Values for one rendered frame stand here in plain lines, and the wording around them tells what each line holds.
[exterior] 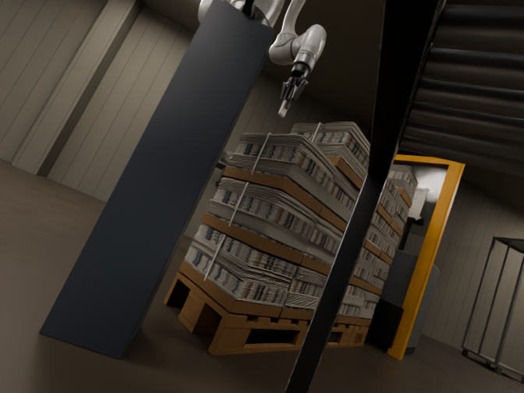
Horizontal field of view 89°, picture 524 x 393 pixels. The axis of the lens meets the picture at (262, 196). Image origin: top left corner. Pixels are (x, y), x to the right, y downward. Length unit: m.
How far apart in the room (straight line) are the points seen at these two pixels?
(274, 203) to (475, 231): 5.66
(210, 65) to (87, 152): 3.80
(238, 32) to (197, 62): 0.16
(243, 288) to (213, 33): 0.81
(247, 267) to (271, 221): 0.18
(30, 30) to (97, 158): 2.00
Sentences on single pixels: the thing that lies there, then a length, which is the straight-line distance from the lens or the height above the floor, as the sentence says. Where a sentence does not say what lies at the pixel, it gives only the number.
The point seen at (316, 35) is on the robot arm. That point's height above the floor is 1.30.
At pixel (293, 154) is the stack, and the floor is 0.74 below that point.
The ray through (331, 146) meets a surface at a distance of 1.30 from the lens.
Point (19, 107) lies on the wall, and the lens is 5.07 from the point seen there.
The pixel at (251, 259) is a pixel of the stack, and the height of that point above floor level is 0.33.
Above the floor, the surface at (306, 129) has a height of 1.03.
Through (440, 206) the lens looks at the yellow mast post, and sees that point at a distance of 2.57.
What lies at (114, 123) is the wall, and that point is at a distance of 4.54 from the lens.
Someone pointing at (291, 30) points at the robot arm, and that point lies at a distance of 1.47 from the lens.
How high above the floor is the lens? 0.42
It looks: 8 degrees up
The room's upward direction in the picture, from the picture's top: 24 degrees clockwise
